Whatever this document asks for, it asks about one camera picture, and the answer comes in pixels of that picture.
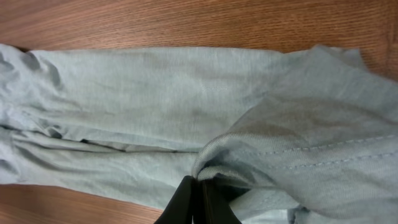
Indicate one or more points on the light blue t-shirt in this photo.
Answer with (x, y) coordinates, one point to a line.
(302, 137)

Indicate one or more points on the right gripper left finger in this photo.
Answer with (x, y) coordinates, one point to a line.
(178, 210)

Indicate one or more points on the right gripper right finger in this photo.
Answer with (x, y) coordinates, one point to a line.
(214, 209)

